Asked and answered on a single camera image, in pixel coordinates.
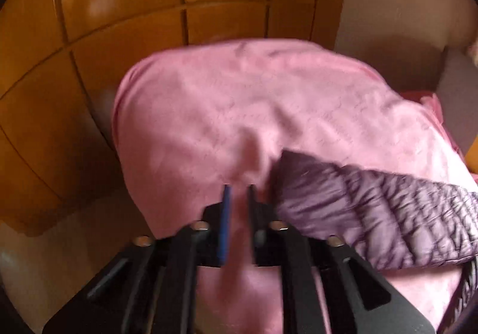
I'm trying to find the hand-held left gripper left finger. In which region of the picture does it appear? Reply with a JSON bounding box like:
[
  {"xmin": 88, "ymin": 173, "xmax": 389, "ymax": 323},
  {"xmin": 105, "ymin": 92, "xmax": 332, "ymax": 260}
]
[{"xmin": 43, "ymin": 185, "xmax": 234, "ymax": 334}]

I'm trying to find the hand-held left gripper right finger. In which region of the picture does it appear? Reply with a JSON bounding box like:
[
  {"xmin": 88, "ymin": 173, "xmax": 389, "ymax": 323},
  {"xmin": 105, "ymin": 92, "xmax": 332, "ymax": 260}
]
[{"xmin": 246, "ymin": 185, "xmax": 436, "ymax": 334}]

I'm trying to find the purple quilted down jacket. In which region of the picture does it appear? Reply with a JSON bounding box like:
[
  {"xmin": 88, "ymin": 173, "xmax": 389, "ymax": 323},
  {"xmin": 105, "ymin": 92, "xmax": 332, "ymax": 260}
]
[{"xmin": 274, "ymin": 149, "xmax": 478, "ymax": 334}]

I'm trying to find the pink dotted bedspread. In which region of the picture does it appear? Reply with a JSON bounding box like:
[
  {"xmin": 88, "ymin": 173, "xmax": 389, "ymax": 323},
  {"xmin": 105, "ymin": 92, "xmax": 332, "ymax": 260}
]
[{"xmin": 112, "ymin": 39, "xmax": 478, "ymax": 334}]

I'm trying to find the pink bed sheet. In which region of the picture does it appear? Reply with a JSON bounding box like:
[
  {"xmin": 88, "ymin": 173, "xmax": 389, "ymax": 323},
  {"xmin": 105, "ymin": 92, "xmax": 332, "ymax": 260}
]
[{"xmin": 401, "ymin": 90, "xmax": 449, "ymax": 126}]

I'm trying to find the grey yellow blue headboard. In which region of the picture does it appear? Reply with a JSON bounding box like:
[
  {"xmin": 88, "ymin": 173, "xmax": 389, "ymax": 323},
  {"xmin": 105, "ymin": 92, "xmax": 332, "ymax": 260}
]
[{"xmin": 435, "ymin": 46, "xmax": 478, "ymax": 156}]

